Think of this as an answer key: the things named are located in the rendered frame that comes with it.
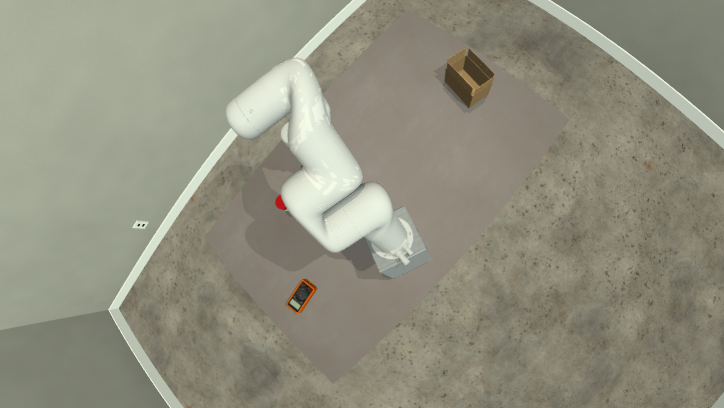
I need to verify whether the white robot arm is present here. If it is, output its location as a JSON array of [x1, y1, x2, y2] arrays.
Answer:
[[225, 58, 413, 265]]

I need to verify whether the open brown cardboard box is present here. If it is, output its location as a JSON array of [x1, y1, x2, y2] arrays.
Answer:
[[445, 51, 494, 108]]

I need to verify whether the red-capped bottle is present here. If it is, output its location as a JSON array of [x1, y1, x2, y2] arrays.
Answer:
[[275, 195, 288, 211]]

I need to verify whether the orange digital multimeter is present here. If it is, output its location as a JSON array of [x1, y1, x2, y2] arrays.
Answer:
[[286, 279, 317, 314]]

